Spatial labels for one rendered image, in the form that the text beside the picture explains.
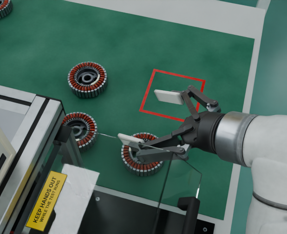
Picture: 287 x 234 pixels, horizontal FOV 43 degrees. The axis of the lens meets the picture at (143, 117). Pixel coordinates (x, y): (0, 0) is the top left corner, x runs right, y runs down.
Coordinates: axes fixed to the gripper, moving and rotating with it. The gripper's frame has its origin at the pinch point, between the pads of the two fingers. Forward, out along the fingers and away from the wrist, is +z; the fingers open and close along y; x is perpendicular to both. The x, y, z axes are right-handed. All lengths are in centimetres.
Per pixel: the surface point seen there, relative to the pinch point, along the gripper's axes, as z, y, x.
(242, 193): 22, 40, -96
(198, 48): 15.9, 40.8, -13.8
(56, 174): -4.7, -23.1, 10.9
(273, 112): 28, 90, -93
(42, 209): -6.6, -28.6, 9.9
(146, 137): 9.1, 3.7, -13.3
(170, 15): 29, 49, -7
